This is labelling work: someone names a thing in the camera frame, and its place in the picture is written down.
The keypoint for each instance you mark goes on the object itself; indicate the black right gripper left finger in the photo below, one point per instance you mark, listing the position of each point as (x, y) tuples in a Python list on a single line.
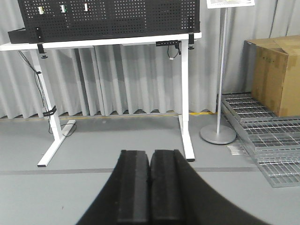
[(124, 199)]

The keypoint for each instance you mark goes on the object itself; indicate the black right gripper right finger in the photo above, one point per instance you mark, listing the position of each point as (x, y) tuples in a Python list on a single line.
[(180, 196)]

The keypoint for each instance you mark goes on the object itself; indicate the silver sign stand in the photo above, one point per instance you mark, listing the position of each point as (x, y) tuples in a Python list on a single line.
[(220, 134)]

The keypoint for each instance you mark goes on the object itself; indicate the lower metal floor grating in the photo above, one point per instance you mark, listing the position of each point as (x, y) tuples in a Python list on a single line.
[(274, 146)]

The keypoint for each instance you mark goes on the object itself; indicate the metal floor grating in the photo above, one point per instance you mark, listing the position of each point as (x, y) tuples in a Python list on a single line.
[(274, 146), (247, 109)]

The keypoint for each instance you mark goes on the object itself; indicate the upper metal floor grating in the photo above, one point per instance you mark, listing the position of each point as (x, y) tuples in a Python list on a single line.
[(247, 109)]

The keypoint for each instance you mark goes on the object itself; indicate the black desk control box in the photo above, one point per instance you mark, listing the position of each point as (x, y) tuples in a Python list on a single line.
[(168, 43)]

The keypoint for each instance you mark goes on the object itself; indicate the white standing desk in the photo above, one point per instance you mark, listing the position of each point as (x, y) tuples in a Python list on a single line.
[(37, 50)]

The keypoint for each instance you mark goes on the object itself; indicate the brown cardboard box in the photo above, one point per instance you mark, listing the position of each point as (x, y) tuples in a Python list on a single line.
[(276, 81)]

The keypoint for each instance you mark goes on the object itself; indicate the black right pegboard clamp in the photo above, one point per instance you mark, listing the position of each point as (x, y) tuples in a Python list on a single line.
[(191, 30)]

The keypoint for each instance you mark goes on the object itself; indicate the black pegboard clamp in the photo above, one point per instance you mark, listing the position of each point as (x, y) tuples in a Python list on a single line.
[(40, 41), (191, 30)]

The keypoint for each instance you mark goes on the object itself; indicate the black left pegboard clamp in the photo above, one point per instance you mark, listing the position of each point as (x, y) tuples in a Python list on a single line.
[(40, 41)]

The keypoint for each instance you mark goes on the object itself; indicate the black perforated pegboard panel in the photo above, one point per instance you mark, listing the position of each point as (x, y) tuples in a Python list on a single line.
[(108, 19)]

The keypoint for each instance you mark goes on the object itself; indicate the green-white contact block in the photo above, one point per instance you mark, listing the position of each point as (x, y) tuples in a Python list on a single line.
[(63, 8)]

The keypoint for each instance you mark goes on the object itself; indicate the yellow-white contact block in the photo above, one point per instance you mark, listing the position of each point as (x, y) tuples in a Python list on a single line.
[(41, 10)]

